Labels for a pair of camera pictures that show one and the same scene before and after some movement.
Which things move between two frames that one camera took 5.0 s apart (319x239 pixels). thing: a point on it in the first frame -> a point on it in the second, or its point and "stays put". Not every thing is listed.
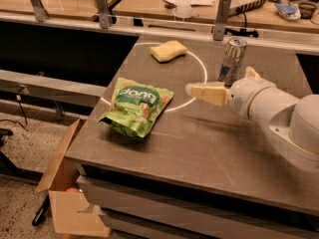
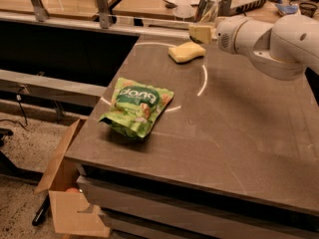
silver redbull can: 233,60 -> 208,7
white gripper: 245,95 -> 226,37
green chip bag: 135,108 stays put
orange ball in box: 72,189 stays put
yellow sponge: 166,51 -> 183,53
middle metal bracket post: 102,4 stays put
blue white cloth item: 290,12 stays put
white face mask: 182,11 stays put
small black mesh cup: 306,10 stays put
